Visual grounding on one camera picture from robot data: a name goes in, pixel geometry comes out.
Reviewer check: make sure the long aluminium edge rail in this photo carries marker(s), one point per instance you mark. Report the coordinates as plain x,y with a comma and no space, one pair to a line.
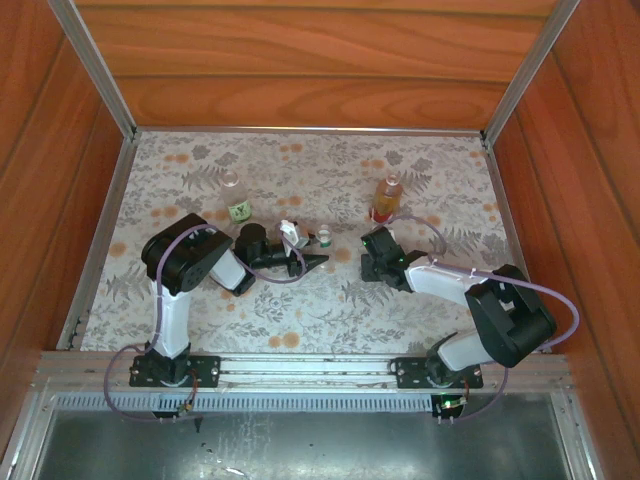
310,130

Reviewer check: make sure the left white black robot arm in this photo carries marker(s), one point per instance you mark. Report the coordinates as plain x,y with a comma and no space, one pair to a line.
172,320

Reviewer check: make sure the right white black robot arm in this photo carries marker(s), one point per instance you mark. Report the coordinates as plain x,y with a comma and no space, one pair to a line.
440,282

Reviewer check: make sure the small circuit board green light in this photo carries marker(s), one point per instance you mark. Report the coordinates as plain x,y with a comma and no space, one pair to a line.
450,404

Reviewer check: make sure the aluminium side rail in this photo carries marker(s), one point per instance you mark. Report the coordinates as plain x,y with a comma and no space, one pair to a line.
97,250
513,225

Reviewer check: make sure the aluminium corner post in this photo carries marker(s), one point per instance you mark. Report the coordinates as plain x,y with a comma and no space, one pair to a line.
99,70
527,70

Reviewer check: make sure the clear bottle with green label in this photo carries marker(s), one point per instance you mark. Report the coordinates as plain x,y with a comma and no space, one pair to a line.
240,212

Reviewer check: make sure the clear bottle with green neckband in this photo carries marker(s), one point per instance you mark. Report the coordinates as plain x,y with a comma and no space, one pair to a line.
325,244

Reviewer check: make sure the grey sheet metal panel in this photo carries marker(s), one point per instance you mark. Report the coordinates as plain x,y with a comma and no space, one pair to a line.
350,450

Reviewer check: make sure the floral patterned tablecloth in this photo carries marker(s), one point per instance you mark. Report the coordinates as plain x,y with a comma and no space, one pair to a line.
300,310

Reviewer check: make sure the orange drink bottle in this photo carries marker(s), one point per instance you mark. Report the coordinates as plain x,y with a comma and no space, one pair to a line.
385,202

